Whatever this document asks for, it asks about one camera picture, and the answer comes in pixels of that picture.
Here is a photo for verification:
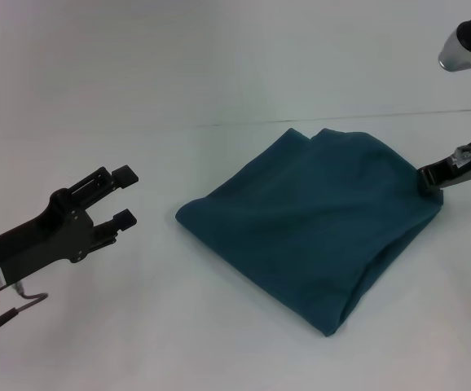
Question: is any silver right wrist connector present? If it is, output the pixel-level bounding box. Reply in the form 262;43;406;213
449;148;471;168

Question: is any dark left wrist cable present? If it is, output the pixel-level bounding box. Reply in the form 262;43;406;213
0;283;51;331

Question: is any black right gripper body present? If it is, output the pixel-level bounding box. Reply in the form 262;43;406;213
426;137;471;192

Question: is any teal blue shirt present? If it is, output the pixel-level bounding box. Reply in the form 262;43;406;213
175;127;445;338

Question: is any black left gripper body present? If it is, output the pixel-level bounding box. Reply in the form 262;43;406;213
0;165;118;286

